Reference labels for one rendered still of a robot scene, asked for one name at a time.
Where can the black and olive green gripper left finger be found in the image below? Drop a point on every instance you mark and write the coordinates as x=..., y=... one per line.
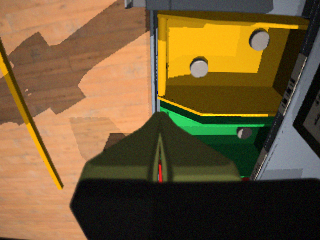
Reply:
x=130, y=158

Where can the dark grey shelf rack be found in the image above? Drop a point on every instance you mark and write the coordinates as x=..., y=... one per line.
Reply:
x=293, y=157

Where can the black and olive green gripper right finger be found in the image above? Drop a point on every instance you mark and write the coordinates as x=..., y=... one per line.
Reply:
x=189, y=159

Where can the green open bin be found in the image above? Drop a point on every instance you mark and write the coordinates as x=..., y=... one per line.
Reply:
x=219, y=132

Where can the yellow bin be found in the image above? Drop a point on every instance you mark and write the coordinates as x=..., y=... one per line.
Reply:
x=240, y=80

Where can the yellow bar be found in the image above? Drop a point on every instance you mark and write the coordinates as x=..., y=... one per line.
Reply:
x=19, y=100

